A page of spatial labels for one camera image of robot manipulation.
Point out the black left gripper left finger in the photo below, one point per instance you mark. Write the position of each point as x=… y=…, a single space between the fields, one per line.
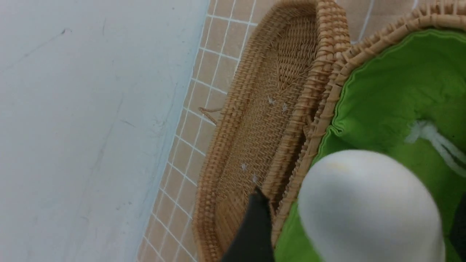
x=252 y=242

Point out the woven wicker basket green lining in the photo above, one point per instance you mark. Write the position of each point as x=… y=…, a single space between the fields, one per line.
x=400 y=92

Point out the white radish with green leaves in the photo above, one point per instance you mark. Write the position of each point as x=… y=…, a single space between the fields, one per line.
x=363 y=206

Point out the woven wicker basket lid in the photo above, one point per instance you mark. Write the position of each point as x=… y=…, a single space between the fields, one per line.
x=265 y=125

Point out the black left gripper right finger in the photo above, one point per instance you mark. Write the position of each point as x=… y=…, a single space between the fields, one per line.
x=458 y=230

